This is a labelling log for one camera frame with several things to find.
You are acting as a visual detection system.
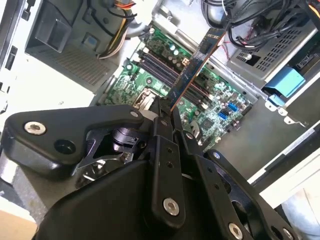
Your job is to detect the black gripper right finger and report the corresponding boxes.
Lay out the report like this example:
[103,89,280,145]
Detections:
[171,106,301,240]

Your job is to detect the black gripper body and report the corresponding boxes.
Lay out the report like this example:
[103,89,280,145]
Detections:
[34,157,221,240]

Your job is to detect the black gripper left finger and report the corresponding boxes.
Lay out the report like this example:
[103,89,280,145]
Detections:
[2,96,187,230]

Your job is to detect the RAM stick bare circuit board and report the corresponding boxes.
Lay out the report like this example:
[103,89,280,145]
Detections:
[167,27,227,113]

